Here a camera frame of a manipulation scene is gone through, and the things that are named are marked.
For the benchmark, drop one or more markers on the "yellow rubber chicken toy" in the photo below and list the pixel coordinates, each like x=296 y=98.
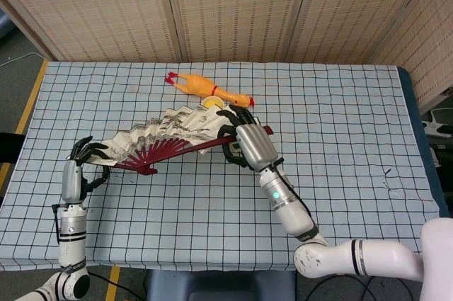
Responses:
x=198 y=85

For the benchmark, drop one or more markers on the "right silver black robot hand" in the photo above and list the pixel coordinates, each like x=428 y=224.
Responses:
x=255 y=145

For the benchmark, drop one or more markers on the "blue table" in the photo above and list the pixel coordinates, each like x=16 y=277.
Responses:
x=412 y=99

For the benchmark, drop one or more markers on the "black object beside table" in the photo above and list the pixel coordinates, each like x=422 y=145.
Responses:
x=10 y=147

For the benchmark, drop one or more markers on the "white device on floor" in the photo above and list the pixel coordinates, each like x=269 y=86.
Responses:
x=437 y=122

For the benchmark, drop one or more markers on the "grey checked tablecloth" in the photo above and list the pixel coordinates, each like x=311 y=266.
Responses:
x=212 y=216

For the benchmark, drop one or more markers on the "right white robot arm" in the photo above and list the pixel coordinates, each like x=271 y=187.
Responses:
x=293 y=216

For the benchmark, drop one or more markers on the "paper folding fan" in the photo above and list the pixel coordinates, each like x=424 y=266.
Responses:
x=184 y=124

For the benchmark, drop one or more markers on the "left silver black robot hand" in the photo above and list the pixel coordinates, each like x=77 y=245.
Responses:
x=71 y=180

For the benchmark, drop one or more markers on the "white paper cup, yellow content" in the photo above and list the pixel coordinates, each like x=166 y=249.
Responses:
x=212 y=102

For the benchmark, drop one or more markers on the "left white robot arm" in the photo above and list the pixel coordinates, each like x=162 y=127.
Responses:
x=72 y=241

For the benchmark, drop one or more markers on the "woven folding screen panel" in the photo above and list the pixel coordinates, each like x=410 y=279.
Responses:
x=237 y=10
x=354 y=10
x=431 y=49
x=106 y=10

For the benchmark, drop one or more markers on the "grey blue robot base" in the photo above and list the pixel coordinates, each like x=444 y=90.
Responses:
x=219 y=285

